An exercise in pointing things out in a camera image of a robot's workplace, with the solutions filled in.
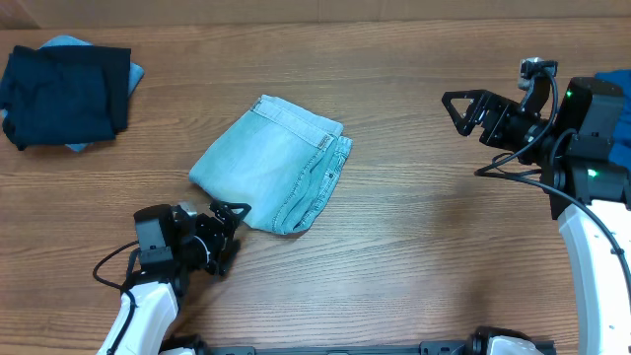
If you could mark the light blue denim shorts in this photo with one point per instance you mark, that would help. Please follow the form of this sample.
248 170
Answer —
281 159

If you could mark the crumpled blue t-shirt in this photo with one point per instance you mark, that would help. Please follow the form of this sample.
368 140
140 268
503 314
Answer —
620 153

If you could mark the brown cardboard wall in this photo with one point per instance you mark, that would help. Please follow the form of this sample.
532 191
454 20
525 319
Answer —
79 14

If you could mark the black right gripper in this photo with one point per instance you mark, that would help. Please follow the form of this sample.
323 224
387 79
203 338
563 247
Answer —
488 118

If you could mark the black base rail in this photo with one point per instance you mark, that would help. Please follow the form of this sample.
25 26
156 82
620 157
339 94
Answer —
475 344

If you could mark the folded dark navy garment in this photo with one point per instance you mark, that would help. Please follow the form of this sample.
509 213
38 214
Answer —
64 96

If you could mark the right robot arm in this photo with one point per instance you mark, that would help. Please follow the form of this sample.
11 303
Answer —
560 143

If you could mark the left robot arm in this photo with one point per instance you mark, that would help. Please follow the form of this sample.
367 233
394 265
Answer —
173 241

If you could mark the folded light blue garment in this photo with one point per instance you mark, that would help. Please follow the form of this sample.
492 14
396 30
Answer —
133 74

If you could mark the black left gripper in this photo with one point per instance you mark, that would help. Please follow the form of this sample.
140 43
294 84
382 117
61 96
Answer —
217 237

